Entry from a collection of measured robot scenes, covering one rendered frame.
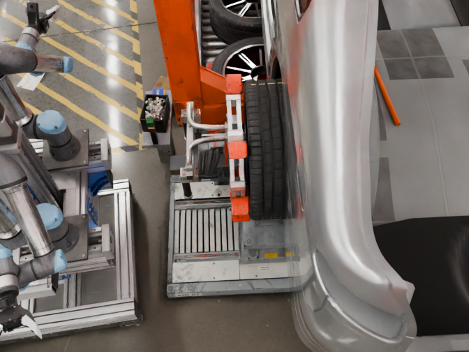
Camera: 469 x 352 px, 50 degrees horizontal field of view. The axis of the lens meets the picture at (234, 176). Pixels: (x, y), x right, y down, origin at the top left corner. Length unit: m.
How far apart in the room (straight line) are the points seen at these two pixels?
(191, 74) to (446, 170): 1.29
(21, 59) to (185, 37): 0.74
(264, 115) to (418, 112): 0.71
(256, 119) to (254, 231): 0.94
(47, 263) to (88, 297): 0.98
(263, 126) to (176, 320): 1.33
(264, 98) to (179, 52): 0.56
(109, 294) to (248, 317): 0.77
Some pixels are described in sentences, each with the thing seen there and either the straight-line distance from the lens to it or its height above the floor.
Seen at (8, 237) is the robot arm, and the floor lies 1.06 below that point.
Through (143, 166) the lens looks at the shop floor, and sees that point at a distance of 3.43.
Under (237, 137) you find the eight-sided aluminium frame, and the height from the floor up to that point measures 1.11.
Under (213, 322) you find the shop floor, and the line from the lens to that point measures 2.90.
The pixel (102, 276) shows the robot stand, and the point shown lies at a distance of 2.87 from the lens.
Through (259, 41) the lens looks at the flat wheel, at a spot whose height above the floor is 0.50.
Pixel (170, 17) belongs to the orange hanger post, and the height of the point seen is 1.30.
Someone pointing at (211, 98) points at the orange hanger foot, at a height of 0.73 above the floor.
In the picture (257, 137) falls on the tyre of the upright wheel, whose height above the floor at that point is 1.14.
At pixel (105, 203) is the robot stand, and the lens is 3.08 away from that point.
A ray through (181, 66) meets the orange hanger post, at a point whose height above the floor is 1.00.
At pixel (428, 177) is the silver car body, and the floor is 0.95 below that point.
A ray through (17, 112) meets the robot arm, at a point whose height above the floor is 1.12.
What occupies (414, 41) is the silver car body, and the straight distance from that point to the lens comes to 2.74.
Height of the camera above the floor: 2.77
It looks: 57 degrees down
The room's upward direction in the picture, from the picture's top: 3 degrees counter-clockwise
